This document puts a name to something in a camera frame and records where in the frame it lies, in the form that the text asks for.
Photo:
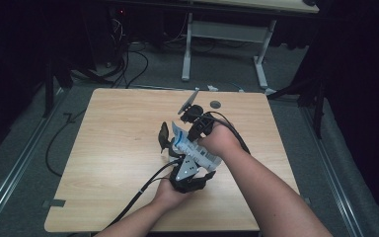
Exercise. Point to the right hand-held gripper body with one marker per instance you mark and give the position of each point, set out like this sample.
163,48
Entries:
200,121

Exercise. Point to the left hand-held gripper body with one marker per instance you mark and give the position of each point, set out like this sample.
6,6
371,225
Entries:
187,177

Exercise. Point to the white and blue milk carton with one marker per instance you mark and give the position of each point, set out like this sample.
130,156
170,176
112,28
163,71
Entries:
195,153

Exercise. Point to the black cup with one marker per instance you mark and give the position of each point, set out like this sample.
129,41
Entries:
164,136

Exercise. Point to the person's left hand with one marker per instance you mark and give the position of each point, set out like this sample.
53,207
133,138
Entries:
169,196

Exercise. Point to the person's right hand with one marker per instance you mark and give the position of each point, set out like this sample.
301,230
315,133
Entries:
220,140

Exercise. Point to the grey round table grommet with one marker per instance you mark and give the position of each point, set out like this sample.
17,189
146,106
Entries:
215,104

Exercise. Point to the small white scrap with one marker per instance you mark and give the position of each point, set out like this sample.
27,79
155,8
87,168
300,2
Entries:
212,88

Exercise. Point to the desk with white metal legs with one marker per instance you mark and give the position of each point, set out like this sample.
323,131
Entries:
227,31

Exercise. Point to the grey tape strip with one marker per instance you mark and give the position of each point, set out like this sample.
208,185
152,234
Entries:
307,201
54,203

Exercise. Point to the black tripod stand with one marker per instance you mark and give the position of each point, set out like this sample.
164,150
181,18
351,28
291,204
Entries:
317,108

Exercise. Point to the black metal stand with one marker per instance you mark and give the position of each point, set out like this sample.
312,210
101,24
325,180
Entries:
49,89

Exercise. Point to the metal floor rail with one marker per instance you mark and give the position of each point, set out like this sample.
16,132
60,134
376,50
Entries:
19,168
335,177

